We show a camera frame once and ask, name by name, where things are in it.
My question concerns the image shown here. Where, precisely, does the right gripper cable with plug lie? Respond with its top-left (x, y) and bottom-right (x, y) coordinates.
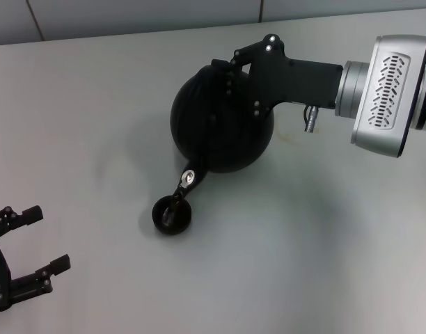
top-left (302, 104), bottom-right (320, 134)

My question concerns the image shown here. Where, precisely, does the dark brown teacup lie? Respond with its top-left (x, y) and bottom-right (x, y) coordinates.
top-left (151, 195), bottom-right (193, 237)

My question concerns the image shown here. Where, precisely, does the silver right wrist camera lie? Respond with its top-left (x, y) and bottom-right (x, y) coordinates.
top-left (349, 34), bottom-right (426, 159)

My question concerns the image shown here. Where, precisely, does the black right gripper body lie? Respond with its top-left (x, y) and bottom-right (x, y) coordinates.
top-left (247, 33), bottom-right (345, 120)

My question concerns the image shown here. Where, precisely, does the black round teapot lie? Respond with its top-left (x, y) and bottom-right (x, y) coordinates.
top-left (164, 58), bottom-right (277, 218)

